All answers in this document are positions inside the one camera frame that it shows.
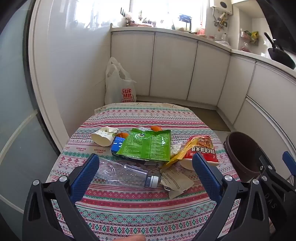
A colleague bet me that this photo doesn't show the brown plastic bin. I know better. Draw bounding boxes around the brown plastic bin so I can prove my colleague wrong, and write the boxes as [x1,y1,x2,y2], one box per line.
[224,132,271,182]

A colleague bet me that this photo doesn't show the person's left hand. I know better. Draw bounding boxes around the person's left hand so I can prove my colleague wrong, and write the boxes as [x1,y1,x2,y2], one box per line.
[122,233,146,241]

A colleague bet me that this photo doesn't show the black wok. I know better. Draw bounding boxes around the black wok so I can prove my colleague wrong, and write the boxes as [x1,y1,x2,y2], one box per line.
[264,32,296,70]

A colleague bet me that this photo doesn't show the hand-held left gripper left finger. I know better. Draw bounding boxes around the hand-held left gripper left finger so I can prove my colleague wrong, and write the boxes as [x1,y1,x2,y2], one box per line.
[22,153,100,241]

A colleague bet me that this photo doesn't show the beige printed paper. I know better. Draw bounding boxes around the beige printed paper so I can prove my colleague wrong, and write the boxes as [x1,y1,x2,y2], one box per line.
[160,166,195,199]

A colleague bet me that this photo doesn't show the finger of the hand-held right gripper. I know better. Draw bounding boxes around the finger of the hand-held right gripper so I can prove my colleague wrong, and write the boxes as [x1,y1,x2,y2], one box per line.
[258,155,281,179]
[282,151,296,173]

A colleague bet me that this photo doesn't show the crushed white paper cup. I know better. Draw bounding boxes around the crushed white paper cup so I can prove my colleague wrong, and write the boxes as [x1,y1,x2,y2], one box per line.
[91,126,117,147]

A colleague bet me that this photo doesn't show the wall rack with packets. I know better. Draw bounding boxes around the wall rack with packets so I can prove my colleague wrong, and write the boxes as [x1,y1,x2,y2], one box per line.
[240,30,259,44]

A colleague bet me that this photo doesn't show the white kitchen cabinets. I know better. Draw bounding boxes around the white kitchen cabinets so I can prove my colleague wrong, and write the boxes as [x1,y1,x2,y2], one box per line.
[110,25,296,163]

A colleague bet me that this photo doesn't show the clear plastic bottle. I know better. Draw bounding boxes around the clear plastic bottle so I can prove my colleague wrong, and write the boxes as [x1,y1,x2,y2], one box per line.
[94,157,160,190]

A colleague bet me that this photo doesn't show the white plastic shopping bag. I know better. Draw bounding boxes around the white plastic shopping bag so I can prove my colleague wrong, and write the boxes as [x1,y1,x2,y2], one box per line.
[105,57,137,105]

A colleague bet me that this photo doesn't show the blue cardboard box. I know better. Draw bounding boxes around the blue cardboard box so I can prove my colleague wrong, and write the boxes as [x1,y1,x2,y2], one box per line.
[111,137,126,156]

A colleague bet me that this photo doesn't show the yellow sauce packet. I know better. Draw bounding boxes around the yellow sauce packet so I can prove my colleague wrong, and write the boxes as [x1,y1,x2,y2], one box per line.
[163,138,199,168]

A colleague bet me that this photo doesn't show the striped patterned tablecloth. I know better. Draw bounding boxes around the striped patterned tablecloth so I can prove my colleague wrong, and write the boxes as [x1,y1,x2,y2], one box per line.
[45,103,243,241]

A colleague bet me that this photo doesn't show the frosted glass sliding door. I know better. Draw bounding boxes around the frosted glass sliding door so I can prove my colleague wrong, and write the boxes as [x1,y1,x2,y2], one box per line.
[0,0,60,232]

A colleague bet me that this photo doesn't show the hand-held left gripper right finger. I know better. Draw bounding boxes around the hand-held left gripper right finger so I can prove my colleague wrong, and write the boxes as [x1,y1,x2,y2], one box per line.
[192,152,271,241]

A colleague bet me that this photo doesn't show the white water heater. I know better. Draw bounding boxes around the white water heater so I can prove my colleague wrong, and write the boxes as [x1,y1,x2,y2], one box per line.
[209,0,233,14]

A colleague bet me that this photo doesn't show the red instant noodle bowl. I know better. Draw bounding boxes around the red instant noodle bowl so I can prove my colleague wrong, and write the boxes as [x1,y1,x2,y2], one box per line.
[180,136,220,171]

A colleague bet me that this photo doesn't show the white crumpled tissue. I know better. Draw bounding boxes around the white crumpled tissue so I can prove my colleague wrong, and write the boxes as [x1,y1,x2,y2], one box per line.
[171,142,183,156]

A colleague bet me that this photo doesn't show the green snack bag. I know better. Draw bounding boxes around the green snack bag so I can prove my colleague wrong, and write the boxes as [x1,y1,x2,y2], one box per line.
[116,128,172,161]

